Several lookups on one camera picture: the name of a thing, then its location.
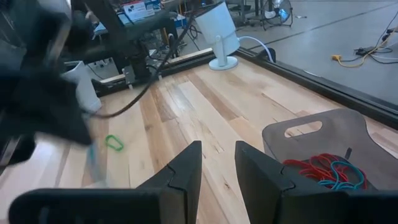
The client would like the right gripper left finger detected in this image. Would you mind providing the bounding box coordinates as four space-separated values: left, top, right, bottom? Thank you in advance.
8 140 203 224

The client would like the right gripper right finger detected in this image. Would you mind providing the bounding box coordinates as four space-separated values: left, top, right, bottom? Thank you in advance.
235 140 398 224

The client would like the red rubber band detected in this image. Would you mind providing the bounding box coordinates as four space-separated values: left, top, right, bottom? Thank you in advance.
282 158 335 183
309 152 368 190

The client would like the blue rubber band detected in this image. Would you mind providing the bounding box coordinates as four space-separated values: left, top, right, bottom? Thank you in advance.
317 179 351 191
329 161 365 189
86 141 105 187

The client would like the green rubber band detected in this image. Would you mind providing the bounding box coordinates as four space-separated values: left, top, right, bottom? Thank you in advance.
104 134 125 152

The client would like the gray plastic bin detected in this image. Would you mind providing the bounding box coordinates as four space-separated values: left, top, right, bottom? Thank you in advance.
261 108 398 192

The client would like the white hexagonal plant pot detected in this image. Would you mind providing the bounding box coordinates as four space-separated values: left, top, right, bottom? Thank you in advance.
60 60 103 113

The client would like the white printed box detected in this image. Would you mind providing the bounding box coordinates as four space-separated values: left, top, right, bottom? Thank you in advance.
123 0 156 22

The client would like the white cylindrical lamp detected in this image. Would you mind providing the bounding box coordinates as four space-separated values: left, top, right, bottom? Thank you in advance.
193 1 241 71

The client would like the black floor fan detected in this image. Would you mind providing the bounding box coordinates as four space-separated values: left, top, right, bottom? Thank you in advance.
262 0 294 30

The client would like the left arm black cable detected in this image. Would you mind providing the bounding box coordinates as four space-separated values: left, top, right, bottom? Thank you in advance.
91 9 195 119

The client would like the black aluminium table frame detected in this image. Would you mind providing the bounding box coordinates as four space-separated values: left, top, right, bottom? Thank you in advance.
93 46 398 130

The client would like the yellow floor cable with plug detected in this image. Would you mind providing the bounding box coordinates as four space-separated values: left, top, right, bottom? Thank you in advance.
331 26 398 68

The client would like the white lamp cable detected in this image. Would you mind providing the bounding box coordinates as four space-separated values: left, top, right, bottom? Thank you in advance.
238 35 275 63

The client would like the black floor cable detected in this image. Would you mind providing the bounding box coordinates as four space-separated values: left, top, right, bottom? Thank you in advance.
340 11 398 65

